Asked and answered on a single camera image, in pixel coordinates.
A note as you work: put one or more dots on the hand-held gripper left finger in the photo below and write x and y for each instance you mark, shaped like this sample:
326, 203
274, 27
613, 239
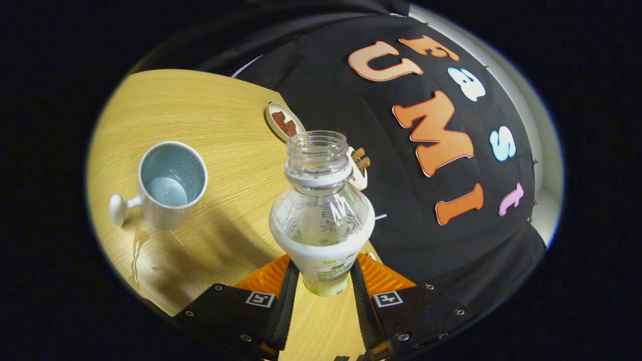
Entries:
235, 313

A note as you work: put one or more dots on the white toaster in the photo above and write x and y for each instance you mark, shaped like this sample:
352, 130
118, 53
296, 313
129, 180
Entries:
358, 178

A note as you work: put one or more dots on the clear plastic juice bottle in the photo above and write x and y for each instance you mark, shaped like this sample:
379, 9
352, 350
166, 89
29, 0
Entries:
321, 225

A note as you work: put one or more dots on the wooden table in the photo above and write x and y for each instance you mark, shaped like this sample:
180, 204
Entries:
225, 130

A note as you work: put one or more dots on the round white plate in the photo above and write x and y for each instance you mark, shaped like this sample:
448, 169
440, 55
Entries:
296, 123

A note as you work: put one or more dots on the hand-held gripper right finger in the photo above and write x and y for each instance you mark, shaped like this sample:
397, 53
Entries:
416, 313

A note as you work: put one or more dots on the brown meat piece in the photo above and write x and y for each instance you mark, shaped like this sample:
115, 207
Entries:
278, 118
290, 129

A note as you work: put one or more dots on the toast slice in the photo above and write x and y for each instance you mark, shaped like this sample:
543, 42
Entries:
363, 163
358, 153

